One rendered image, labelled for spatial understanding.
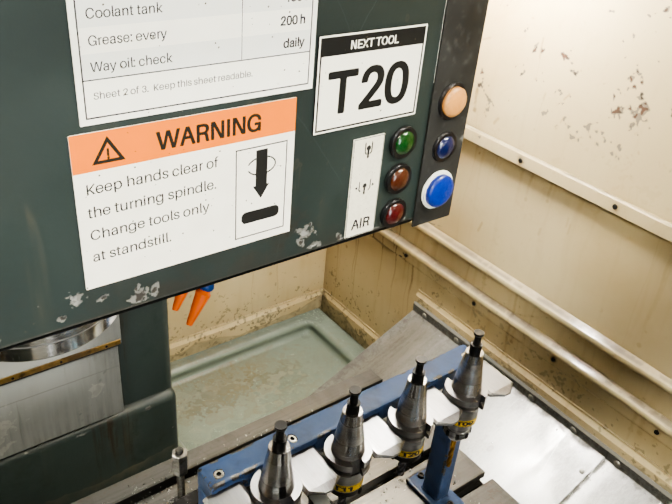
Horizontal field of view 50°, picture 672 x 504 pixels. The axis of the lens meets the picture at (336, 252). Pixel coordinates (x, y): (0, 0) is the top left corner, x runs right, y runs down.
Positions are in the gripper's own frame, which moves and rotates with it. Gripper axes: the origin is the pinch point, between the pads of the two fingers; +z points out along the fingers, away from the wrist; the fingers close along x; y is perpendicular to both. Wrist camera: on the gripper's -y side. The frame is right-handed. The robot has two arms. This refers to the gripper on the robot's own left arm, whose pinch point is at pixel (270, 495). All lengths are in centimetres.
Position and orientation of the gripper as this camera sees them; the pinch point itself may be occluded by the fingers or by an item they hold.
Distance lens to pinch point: 95.8
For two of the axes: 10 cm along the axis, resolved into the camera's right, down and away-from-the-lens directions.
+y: -1.1, 8.2, 5.6
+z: -6.0, -5.0, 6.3
